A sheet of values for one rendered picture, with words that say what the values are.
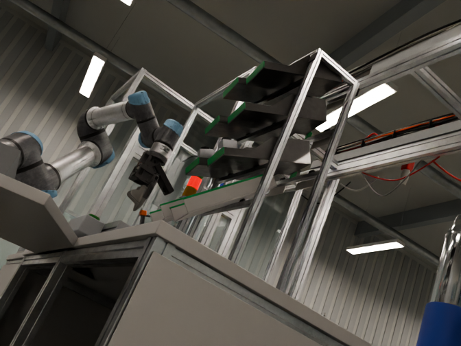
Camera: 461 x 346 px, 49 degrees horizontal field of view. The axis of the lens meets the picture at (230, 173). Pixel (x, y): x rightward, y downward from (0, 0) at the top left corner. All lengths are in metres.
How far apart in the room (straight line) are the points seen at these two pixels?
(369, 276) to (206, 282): 11.66
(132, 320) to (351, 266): 11.44
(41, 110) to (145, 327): 9.52
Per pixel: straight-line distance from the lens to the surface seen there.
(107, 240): 1.27
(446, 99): 2.35
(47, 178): 1.93
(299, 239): 1.45
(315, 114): 1.59
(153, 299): 0.99
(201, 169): 1.59
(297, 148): 1.52
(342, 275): 12.17
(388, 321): 12.91
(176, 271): 1.01
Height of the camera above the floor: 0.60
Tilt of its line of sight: 23 degrees up
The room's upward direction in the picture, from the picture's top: 24 degrees clockwise
